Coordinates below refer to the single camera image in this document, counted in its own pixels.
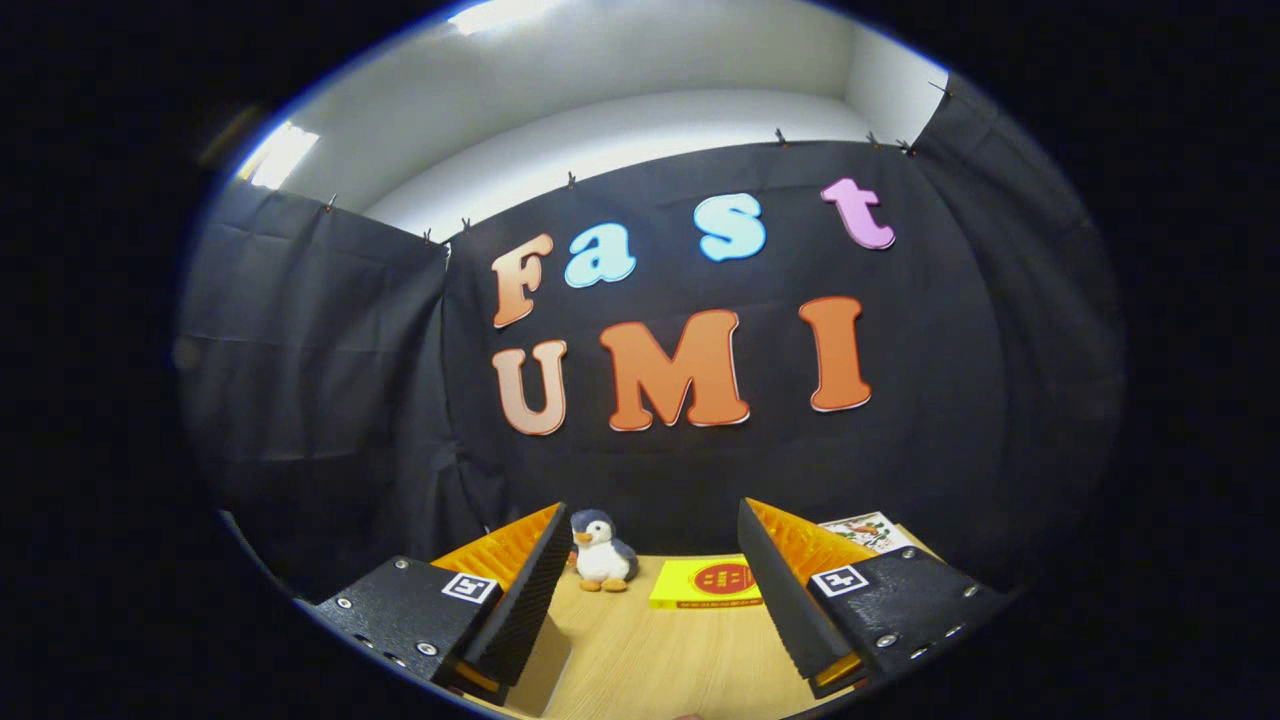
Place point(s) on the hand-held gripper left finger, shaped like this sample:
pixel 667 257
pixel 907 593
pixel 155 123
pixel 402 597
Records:
pixel 535 590

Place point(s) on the penguin plush toy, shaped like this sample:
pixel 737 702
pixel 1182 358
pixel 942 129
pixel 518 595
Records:
pixel 603 560

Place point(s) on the yellow book with red circle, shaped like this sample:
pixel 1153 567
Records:
pixel 690 585

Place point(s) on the white illustrated book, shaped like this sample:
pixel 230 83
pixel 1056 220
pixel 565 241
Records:
pixel 875 530

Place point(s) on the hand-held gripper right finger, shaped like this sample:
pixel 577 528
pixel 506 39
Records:
pixel 775 590

